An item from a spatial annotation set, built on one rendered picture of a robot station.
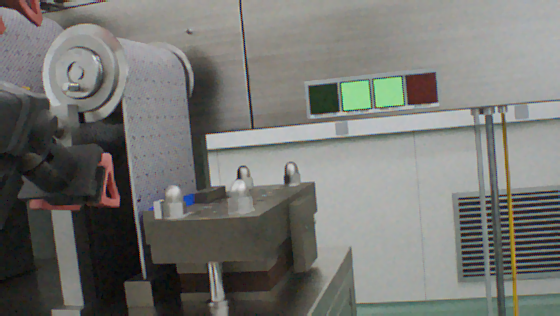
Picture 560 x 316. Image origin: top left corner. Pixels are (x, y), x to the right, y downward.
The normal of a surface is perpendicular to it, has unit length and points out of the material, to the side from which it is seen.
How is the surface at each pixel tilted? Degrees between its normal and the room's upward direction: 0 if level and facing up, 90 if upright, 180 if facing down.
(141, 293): 90
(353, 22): 90
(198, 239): 90
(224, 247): 90
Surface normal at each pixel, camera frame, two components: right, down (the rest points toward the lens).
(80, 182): -0.25, -0.46
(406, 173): -0.24, 0.07
